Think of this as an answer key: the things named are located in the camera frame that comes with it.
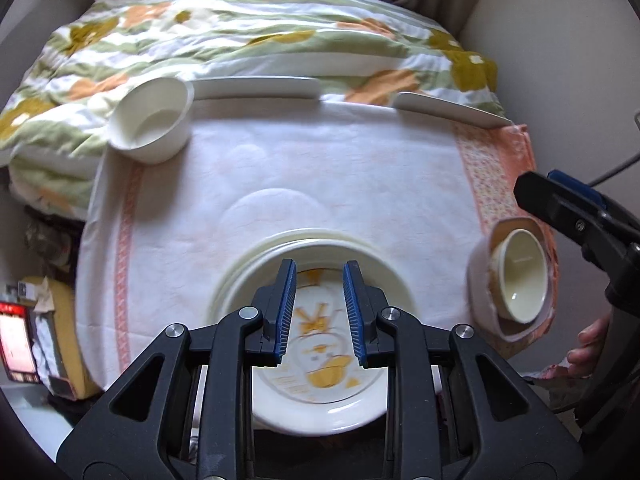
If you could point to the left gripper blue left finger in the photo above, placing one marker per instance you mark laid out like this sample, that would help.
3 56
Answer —
276 304

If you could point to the person's right hand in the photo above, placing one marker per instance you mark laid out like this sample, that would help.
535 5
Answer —
583 360

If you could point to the orange patterned cloth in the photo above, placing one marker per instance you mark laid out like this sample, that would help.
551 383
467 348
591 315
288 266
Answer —
491 160

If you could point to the white table rail right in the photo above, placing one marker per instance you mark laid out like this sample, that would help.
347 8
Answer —
429 105

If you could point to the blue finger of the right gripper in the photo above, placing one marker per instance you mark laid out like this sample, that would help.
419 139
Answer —
568 213
578 187

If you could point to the cream duck bowl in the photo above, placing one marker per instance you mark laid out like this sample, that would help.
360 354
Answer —
518 277

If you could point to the white duck outline plate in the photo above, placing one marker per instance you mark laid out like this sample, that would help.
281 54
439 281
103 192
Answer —
319 388

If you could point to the white ribbed bowl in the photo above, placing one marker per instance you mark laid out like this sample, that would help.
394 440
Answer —
152 123

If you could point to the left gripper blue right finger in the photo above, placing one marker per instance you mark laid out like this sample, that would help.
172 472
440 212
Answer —
363 302

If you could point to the yellow duck plate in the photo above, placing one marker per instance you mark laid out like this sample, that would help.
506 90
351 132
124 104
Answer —
320 239

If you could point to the white floral tablecloth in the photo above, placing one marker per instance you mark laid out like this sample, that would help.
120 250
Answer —
159 239

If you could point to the floral green striped duvet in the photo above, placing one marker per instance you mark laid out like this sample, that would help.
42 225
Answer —
361 51

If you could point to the pink plastic divided tray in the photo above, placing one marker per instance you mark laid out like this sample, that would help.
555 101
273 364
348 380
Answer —
483 310

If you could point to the plain white ribbed plate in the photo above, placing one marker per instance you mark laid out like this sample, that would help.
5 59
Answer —
237 274

